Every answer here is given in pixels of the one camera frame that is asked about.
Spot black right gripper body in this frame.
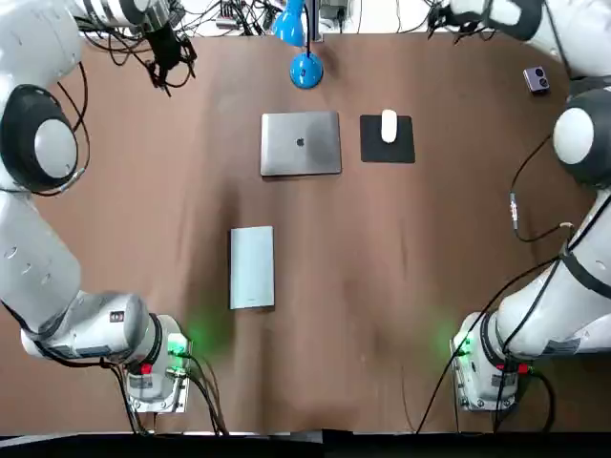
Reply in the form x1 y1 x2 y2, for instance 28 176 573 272
428 2 460 35

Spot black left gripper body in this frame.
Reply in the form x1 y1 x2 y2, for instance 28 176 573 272
144 21 189 69

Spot white computer mouse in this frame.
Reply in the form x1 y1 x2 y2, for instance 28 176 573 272
380 108 399 145

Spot grey laptop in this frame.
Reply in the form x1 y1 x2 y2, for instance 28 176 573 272
259 110 344 179

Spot blue desk lamp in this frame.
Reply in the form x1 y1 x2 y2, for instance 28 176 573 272
270 0 326 91

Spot black mouse pad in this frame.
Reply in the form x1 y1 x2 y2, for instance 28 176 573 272
358 114 417 165

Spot lilac folded phone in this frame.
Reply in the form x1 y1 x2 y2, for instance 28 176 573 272
522 66 552 95

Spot black desk cable bundle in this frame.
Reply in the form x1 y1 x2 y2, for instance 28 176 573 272
78 0 269 93

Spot aluminium camera post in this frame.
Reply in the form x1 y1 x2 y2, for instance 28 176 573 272
303 0 326 44

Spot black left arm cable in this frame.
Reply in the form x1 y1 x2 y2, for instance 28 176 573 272
53 59 93 196

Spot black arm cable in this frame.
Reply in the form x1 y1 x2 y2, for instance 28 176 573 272
53 59 93 196
508 133 579 243

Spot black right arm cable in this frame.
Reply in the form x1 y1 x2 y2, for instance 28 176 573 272
508 133 579 243

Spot black left base cables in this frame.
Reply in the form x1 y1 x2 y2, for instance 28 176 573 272
97 354 231 437

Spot black base cables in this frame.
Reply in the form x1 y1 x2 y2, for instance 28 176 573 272
413 256 558 437
97 354 231 437

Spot black right base cables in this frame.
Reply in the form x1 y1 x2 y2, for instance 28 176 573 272
413 256 558 437

